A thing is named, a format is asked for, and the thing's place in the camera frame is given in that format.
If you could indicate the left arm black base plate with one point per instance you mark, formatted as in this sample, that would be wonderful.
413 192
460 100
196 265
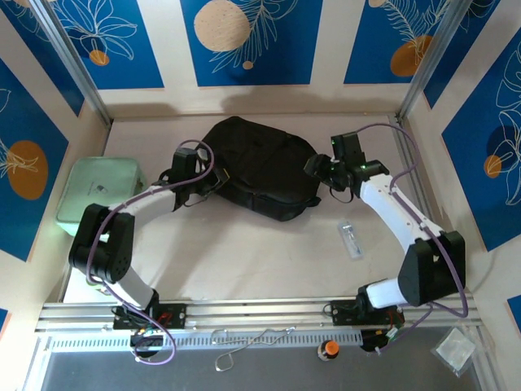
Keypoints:
173 315

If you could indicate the clear plastic pencil case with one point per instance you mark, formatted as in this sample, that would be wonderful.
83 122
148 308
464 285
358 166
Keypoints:
351 240

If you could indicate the black backpack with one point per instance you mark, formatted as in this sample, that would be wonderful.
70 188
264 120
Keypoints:
264 171

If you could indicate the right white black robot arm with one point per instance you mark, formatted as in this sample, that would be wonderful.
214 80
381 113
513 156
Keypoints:
431 269

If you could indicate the clear plastic bag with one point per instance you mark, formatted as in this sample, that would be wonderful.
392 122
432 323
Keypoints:
454 350

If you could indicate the mint green zip pouch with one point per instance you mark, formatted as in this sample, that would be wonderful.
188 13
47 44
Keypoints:
97 191

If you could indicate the aluminium frame side rail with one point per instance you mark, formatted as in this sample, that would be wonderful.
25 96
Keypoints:
426 201

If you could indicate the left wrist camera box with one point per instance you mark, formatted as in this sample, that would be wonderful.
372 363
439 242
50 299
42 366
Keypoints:
200 155

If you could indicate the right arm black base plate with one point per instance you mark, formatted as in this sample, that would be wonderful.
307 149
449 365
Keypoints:
342 313

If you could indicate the aluminium frame post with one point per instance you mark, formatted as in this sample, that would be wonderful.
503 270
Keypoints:
431 61
77 69

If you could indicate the aluminium frame cross rail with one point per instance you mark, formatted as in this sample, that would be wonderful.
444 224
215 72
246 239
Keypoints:
260 311

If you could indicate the orange cap small bottle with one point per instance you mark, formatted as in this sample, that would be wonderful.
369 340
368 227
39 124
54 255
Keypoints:
329 350

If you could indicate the black wiring connector bundle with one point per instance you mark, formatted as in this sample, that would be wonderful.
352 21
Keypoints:
376 340
146 342

